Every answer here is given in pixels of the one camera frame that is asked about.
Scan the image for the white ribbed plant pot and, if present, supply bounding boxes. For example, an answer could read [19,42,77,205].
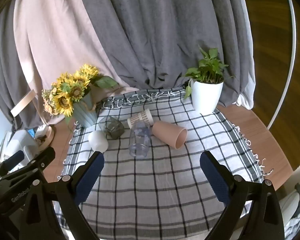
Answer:
[191,79,224,114]

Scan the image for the white curved tube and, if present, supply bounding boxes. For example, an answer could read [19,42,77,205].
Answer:
[266,0,297,130]

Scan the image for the white rounded object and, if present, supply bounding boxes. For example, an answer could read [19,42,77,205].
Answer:
[277,189,300,227]

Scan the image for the white appliance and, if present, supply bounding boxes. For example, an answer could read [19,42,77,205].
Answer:
[4,129,40,161]

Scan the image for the dark glass cup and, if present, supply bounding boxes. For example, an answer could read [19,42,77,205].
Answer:
[99,116,125,139]

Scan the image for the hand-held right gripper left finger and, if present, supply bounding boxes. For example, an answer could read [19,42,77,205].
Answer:
[22,152,105,240]

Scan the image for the patterned paper cup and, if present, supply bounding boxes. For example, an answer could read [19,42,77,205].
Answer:
[127,109,154,128]

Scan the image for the clear plastic cup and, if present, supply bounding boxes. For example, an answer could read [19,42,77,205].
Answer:
[129,120,151,158]

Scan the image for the plaid fringed tablecloth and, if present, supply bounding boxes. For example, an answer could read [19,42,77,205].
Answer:
[54,88,274,240]

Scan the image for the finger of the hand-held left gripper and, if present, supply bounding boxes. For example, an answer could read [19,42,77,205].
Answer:
[0,151,25,176]
[0,147,56,193]

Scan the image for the white sheer curtain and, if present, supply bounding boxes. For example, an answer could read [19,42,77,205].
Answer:
[234,0,256,110]

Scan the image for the white cup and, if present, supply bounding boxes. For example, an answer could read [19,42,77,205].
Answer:
[88,130,109,152]

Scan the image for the blue ribbed vase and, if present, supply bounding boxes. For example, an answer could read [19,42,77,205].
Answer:
[72,90,98,128]

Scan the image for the beige curtain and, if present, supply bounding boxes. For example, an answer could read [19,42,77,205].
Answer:
[14,0,139,125]

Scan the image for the round wooden stand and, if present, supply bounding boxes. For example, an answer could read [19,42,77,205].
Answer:
[35,124,56,152]

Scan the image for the sunflower bouquet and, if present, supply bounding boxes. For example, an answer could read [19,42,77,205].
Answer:
[42,64,119,125]

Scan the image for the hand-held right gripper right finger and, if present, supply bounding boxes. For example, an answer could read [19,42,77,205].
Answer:
[199,151,285,240]

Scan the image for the grey curtain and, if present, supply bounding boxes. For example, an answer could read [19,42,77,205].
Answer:
[74,0,255,108]
[0,0,49,130]

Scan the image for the pink cup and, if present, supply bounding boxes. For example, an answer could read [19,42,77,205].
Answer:
[151,120,188,150]

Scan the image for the light wooden bar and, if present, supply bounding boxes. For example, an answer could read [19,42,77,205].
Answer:
[10,90,37,117]

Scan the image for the green leafy plant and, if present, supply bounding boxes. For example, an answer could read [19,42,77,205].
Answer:
[182,45,234,99]

